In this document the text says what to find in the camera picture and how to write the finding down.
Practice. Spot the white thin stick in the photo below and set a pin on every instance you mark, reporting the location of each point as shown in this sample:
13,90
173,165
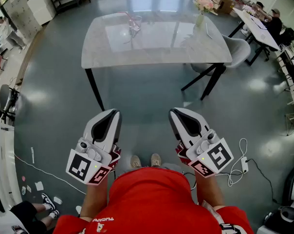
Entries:
208,30

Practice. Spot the person's left shoe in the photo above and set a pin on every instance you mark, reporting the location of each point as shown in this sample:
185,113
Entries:
136,161

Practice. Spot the person's right shoe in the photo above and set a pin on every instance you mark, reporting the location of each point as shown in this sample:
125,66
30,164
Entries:
156,160

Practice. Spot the brown cardboard box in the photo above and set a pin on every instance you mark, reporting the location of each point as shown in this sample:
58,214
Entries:
226,4

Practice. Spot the black table leg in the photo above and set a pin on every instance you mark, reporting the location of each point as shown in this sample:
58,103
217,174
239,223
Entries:
212,82
94,89

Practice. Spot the white tall cabinet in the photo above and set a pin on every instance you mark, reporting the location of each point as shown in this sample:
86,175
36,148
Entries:
2,160

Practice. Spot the pink bendy straw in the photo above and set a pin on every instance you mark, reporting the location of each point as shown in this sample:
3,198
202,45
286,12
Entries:
122,12

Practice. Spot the person's right forearm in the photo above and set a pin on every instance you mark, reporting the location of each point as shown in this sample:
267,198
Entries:
209,191

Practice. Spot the grey metal lockers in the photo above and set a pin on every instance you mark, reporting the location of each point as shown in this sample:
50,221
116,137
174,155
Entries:
20,16

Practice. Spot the white rectangular paper scrap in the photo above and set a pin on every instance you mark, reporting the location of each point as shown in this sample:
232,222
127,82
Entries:
57,200

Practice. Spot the white desk with black legs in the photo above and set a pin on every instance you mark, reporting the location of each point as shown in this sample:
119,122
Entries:
261,30

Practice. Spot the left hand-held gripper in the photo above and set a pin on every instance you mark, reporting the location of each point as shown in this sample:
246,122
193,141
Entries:
88,162

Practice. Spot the white power strip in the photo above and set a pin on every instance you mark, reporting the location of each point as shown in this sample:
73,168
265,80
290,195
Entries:
244,164

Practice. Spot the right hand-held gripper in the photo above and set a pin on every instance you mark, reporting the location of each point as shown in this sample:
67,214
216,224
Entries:
210,155

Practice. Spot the large white paper scrap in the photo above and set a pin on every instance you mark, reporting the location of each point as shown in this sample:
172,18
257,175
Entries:
39,186

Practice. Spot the white low cabinet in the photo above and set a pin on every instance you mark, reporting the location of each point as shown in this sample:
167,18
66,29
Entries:
41,8

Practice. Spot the clear drinking glass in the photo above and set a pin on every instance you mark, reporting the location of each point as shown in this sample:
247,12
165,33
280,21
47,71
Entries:
135,24

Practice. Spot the pink flowers in white vase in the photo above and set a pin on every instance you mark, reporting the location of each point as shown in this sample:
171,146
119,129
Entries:
205,5

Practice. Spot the person's grey trousers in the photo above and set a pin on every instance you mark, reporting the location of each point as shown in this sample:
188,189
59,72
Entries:
166,166

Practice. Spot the person's shoe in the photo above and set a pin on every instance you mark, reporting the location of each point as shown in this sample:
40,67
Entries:
156,160
136,161

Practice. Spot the person's red shirt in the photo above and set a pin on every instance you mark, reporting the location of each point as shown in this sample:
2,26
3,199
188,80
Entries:
152,199

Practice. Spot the white marker pen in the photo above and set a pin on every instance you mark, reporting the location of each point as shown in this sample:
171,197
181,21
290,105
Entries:
32,155

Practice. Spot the small pale flower bouquet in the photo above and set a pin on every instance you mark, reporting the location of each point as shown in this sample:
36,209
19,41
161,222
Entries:
248,10

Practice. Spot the black grey floor device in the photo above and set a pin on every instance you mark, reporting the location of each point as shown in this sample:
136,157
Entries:
283,218

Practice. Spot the grey shell chair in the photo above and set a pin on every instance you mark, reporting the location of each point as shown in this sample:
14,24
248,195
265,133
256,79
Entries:
237,50

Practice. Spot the person's left forearm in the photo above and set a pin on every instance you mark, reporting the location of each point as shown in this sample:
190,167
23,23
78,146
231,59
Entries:
96,199

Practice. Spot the grey black office chair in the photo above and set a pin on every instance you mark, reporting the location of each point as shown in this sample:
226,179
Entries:
3,99

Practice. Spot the black white floor machine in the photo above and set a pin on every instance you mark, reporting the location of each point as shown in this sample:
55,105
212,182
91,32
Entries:
293,186

